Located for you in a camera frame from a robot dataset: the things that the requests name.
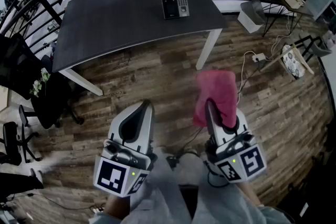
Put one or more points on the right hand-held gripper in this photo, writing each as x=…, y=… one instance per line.
x=244, y=162

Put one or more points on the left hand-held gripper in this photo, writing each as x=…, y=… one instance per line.
x=115, y=168

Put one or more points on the pink cloth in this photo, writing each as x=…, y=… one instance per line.
x=218, y=91

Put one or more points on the black keypad device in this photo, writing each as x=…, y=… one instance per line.
x=170, y=9

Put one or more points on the person's left forearm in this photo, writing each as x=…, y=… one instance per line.
x=116, y=206

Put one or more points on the person's right forearm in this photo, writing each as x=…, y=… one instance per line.
x=249, y=194

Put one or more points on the person's grey trousers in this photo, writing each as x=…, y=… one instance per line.
x=190, y=170

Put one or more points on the white table leg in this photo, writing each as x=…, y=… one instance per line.
x=208, y=47
x=84, y=82

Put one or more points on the white power strip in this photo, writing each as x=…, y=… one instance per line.
x=258, y=57

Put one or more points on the person's light shirt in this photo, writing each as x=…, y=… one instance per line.
x=228, y=204

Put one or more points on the wooden stool with floral cushion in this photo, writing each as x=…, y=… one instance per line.
x=291, y=60

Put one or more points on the white flowers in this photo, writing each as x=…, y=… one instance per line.
x=36, y=85

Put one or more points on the white trash bin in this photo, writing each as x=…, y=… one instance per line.
x=249, y=21

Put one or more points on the black office chair with armrest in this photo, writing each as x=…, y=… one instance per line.
x=11, y=139

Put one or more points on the black mesh office chair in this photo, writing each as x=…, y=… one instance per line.
x=15, y=65

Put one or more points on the side table with black legs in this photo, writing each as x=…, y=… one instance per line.
x=302, y=9

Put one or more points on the dark grey table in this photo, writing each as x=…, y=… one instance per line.
x=51, y=11

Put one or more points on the black frame chair grey seat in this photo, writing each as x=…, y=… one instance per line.
x=323, y=49

